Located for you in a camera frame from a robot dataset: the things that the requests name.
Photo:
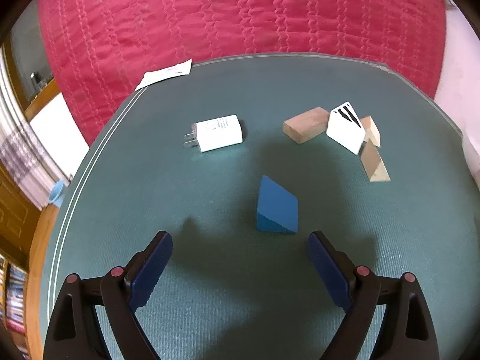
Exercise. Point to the plain wooden cube block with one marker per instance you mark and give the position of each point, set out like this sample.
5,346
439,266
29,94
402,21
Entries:
371,131

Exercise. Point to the light blue cup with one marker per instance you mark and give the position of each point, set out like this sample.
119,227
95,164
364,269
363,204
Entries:
57,194

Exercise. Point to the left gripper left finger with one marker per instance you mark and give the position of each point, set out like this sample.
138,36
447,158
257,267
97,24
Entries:
74,331

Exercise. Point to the plain wooden triangle block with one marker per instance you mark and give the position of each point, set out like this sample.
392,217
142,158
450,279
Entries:
373,164

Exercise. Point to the white USB power adapter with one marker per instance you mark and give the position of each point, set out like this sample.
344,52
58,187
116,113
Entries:
215,134

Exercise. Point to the white curtain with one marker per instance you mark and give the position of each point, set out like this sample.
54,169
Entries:
24,157

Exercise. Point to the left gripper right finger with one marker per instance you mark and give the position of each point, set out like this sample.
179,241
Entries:
407,330

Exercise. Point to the red quilted cover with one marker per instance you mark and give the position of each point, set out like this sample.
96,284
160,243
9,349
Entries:
99,50

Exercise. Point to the plain rectangular wooden block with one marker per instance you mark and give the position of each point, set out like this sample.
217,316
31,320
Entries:
305,126

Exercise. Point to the blue wedge block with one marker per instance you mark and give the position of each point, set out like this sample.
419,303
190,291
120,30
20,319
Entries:
277,209

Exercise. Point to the white zebra striped triangle block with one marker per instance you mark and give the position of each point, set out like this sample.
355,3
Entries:
345,128

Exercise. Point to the white paper slip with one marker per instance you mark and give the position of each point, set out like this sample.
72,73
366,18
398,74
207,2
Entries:
178,70

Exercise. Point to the wooden bookshelf with books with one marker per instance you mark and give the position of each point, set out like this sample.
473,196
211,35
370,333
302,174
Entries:
13,284

